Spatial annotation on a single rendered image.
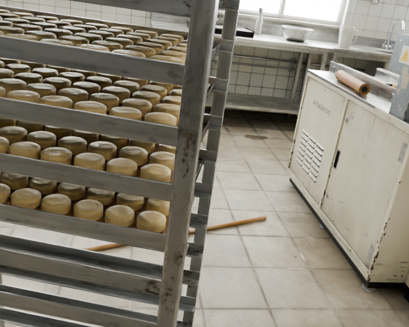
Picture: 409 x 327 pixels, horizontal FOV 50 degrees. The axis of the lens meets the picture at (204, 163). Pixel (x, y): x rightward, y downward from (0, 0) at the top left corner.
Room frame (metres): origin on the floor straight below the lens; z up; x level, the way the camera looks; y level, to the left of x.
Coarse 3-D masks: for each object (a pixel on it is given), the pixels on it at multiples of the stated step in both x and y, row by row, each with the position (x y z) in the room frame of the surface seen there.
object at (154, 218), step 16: (0, 176) 0.73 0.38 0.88; (16, 176) 0.74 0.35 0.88; (0, 192) 0.67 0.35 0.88; (16, 192) 0.68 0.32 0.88; (32, 192) 0.68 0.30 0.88; (48, 192) 0.72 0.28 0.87; (64, 192) 0.71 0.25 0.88; (80, 192) 0.72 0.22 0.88; (96, 192) 0.72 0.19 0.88; (112, 192) 0.73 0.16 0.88; (32, 208) 0.66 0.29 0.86; (48, 208) 0.64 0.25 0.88; (64, 208) 0.65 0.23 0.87; (80, 208) 0.65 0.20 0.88; (96, 208) 0.66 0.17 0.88; (112, 208) 0.66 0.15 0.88; (128, 208) 0.67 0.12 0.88; (144, 208) 0.72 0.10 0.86; (160, 208) 0.69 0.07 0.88; (128, 224) 0.64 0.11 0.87; (144, 224) 0.63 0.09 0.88; (160, 224) 0.64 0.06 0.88
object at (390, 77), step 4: (380, 68) 3.06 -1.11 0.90; (376, 72) 3.06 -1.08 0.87; (380, 72) 3.00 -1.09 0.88; (384, 72) 2.95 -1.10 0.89; (388, 72) 2.91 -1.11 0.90; (376, 76) 3.04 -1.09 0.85; (380, 76) 2.99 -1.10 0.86; (384, 76) 2.94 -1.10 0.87; (388, 76) 2.90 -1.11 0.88; (392, 76) 2.86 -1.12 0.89; (396, 76) 2.81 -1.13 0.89; (388, 80) 2.88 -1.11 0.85; (392, 80) 2.84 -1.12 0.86; (396, 80) 2.80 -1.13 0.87
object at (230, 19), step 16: (240, 0) 1.03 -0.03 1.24; (224, 16) 1.01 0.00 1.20; (224, 32) 1.01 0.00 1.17; (224, 64) 1.01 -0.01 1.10; (224, 96) 1.01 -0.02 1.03; (208, 144) 1.01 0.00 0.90; (208, 176) 1.01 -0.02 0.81; (208, 208) 1.01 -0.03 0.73; (192, 288) 1.01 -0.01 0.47; (192, 320) 1.01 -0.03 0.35
